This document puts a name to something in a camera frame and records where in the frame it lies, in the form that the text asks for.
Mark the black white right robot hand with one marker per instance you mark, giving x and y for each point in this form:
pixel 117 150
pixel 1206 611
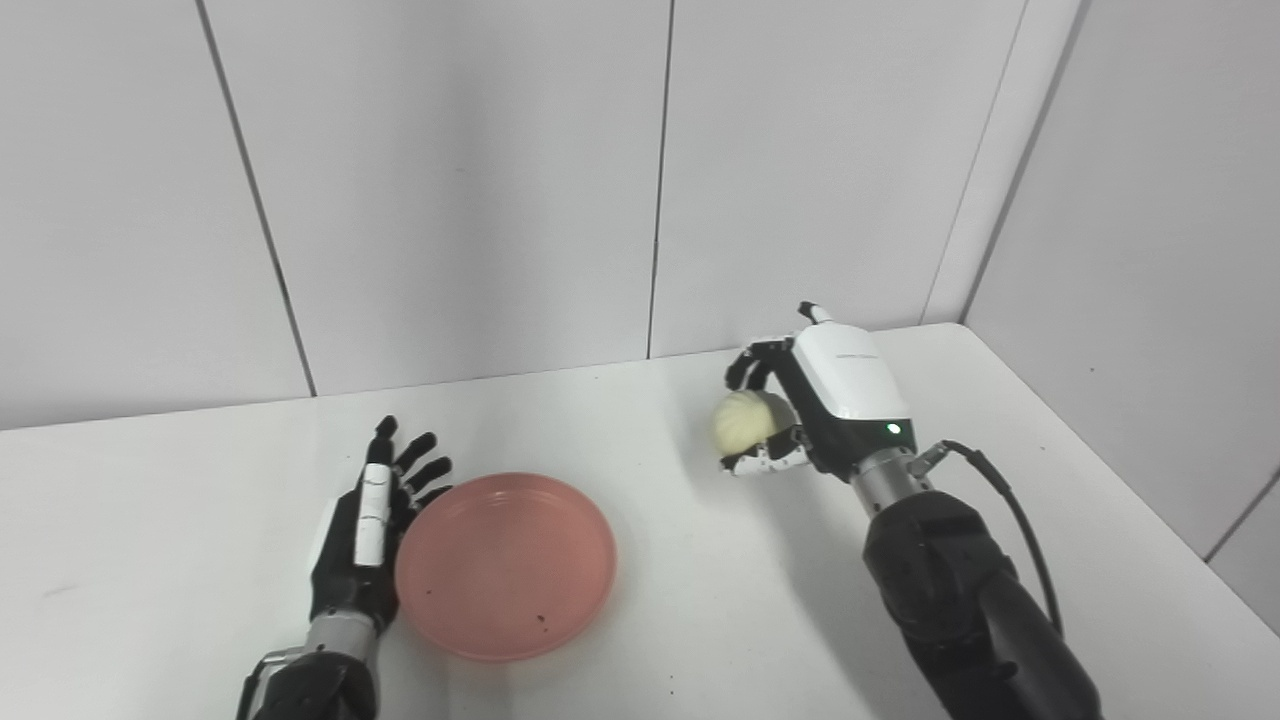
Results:
pixel 850 400

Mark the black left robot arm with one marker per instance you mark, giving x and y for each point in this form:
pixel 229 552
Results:
pixel 315 680

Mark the pink round plate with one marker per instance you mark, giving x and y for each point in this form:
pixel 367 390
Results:
pixel 505 567

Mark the cream steamed bun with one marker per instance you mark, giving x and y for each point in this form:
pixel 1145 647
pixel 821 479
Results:
pixel 750 422

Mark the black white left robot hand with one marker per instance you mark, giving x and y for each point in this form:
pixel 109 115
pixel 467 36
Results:
pixel 355 560

